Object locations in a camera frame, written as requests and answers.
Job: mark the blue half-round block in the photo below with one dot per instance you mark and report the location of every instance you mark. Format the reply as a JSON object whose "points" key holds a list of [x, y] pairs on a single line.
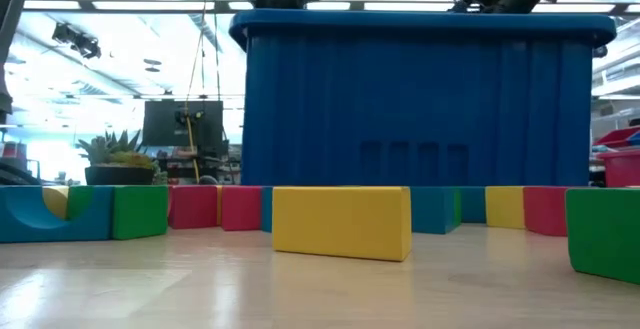
{"points": [[267, 209]]}

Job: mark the blue cube block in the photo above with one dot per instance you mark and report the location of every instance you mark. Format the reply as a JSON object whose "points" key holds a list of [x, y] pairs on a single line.
{"points": [[431, 209], [473, 204]]}

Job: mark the yellow cylinder block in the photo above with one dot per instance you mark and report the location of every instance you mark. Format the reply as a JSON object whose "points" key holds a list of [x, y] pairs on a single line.
{"points": [[56, 200]]}

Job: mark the red cube block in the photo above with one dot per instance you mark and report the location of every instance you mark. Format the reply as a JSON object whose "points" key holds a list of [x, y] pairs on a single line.
{"points": [[545, 210]]}

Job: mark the black ceiling box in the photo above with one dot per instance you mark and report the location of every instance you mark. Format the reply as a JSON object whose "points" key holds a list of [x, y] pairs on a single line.
{"points": [[601, 51]]}

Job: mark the overhead light bar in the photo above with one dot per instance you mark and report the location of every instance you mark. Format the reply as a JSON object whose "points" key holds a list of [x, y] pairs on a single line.
{"points": [[356, 6]]}

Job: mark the black monitor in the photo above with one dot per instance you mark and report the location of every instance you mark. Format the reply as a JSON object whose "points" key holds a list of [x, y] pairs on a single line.
{"points": [[160, 124]]}

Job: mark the red plastic crate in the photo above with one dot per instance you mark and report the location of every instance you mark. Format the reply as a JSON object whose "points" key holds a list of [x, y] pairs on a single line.
{"points": [[622, 169]]}

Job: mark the potted succulent plant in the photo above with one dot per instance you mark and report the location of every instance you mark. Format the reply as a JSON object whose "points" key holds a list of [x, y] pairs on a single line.
{"points": [[120, 175]]}

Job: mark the green arch block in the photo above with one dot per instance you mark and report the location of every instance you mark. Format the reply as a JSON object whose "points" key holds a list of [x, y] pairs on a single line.
{"points": [[140, 214]]}

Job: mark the blue plastic bin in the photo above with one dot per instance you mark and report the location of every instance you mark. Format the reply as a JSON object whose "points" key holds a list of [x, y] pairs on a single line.
{"points": [[400, 104]]}

